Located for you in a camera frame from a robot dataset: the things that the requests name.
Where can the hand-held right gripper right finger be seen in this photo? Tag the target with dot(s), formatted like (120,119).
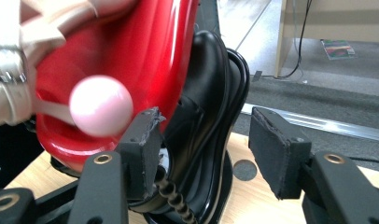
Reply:
(281,155)

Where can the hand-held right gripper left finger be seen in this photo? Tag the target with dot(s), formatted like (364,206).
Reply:
(137,161)

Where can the red and black shoe rack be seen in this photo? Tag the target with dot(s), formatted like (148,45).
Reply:
(131,46)

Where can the beige slingback heel shoe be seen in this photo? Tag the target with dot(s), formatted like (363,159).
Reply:
(38,34)

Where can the grey round sticker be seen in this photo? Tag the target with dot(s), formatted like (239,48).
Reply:
(245,170)

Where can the pink ball knob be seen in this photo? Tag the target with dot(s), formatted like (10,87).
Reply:
(100,105)

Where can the colourful printed sheet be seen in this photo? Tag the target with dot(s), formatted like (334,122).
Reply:
(337,49)

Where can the beige wooden cabinet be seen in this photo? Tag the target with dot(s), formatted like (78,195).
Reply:
(334,18)

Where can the aluminium floor rail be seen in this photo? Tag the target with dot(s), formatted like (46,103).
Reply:
(334,126)

